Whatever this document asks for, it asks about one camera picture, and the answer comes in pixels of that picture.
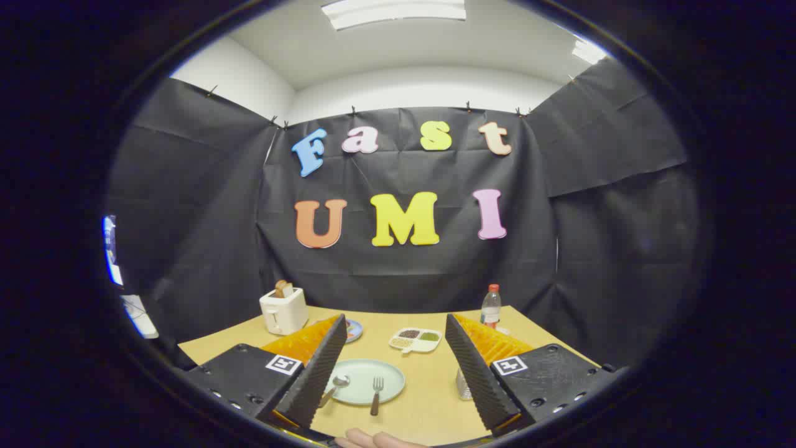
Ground long ceiling light panel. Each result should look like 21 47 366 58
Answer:
321 0 467 31

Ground brown-handled metal spoon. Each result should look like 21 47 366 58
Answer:
319 375 351 409

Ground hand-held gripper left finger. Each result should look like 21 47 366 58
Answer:
183 314 349 433

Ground clear red-capped water bottle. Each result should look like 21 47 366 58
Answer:
480 284 502 329

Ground pale green round plate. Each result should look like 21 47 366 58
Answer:
323 358 407 407

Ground white divided dish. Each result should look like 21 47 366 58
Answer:
389 327 443 355

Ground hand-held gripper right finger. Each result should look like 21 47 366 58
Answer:
445 313 629 436

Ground small ceiling light panel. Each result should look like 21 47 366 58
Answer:
572 39 608 65

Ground black backdrop cloth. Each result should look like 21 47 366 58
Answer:
104 57 701 369

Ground cream white toaster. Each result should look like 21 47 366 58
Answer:
259 287 309 336

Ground bright blue-white screen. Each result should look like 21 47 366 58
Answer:
102 215 124 287

